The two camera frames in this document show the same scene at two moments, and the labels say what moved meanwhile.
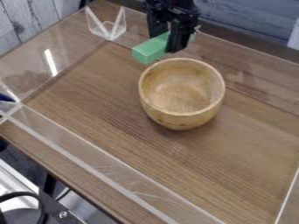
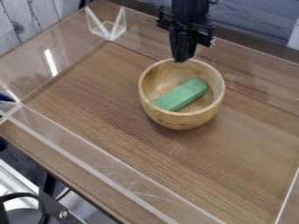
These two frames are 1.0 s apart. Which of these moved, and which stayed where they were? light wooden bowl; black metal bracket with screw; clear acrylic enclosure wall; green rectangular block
Moved: green rectangular block
Stayed: light wooden bowl; black metal bracket with screw; clear acrylic enclosure wall
